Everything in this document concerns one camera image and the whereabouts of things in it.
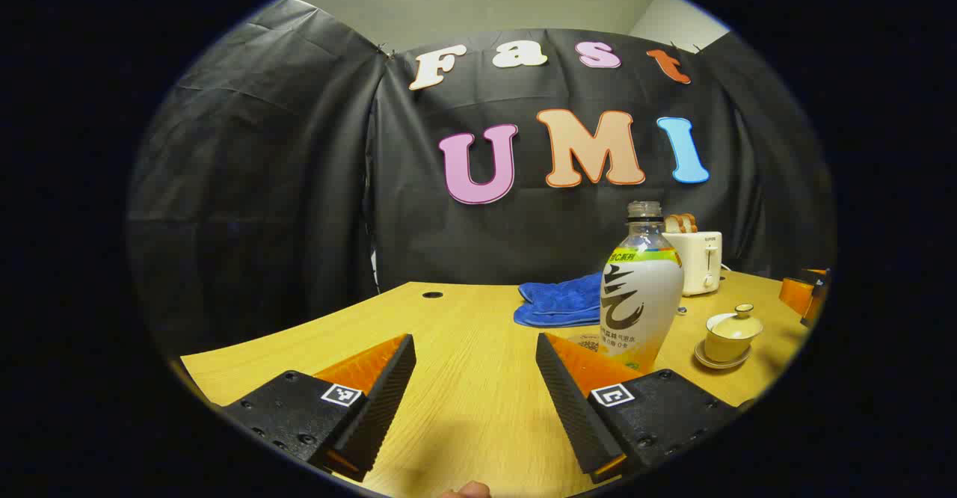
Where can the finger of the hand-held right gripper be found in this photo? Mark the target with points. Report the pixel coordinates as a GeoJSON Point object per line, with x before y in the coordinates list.
{"type": "Point", "coordinates": [798, 296]}

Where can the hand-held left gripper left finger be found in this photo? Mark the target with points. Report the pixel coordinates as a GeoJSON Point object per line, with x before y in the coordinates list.
{"type": "Point", "coordinates": [385, 401]}

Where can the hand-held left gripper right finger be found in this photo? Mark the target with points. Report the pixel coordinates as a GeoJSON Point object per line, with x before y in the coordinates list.
{"type": "Point", "coordinates": [572, 408]}

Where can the cream teacup lid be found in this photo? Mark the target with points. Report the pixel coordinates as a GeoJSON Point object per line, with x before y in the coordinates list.
{"type": "Point", "coordinates": [736, 326]}

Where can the clear water bottle white label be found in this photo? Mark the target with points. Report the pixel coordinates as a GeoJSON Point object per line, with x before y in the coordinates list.
{"type": "Point", "coordinates": [643, 303]}

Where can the cream teacup saucer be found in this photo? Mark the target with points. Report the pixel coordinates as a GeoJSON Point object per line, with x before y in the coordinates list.
{"type": "Point", "coordinates": [721, 366]}

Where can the white toaster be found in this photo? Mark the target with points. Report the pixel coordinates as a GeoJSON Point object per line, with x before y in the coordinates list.
{"type": "Point", "coordinates": [699, 259]}

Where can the blue towel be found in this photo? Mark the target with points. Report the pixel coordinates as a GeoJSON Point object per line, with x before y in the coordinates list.
{"type": "Point", "coordinates": [557, 300]}

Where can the bread slice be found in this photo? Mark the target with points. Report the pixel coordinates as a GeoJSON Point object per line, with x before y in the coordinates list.
{"type": "Point", "coordinates": [673, 223]}
{"type": "Point", "coordinates": [690, 222]}

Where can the black backdrop cloth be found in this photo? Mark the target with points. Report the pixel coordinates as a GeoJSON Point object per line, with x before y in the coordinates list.
{"type": "Point", "coordinates": [262, 184]}

